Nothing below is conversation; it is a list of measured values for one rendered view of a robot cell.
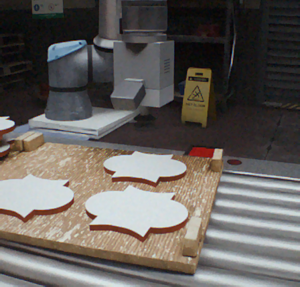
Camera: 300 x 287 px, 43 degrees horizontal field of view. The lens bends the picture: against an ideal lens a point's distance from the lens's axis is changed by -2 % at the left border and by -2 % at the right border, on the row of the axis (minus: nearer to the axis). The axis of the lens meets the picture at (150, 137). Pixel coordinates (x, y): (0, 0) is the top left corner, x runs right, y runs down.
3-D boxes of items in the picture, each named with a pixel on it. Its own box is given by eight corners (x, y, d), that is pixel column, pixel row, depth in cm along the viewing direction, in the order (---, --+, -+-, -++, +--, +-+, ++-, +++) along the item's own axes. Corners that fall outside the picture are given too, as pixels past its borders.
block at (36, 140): (37, 142, 87) (37, 131, 86) (45, 143, 86) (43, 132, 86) (23, 152, 81) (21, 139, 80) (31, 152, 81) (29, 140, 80)
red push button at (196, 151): (193, 152, 87) (193, 146, 87) (219, 155, 85) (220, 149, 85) (186, 162, 82) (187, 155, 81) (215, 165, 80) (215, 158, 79)
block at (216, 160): (213, 160, 77) (214, 147, 76) (223, 161, 76) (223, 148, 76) (210, 172, 71) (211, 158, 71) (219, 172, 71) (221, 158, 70)
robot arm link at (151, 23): (156, 6, 58) (109, 6, 62) (155, 36, 60) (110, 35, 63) (174, 6, 65) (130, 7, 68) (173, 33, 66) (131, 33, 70)
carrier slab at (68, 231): (41, 148, 88) (40, 141, 88) (223, 166, 78) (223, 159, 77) (-76, 223, 56) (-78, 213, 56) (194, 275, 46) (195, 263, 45)
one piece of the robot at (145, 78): (92, 19, 59) (96, 123, 64) (145, 19, 55) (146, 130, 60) (128, 17, 69) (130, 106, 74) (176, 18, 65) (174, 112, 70)
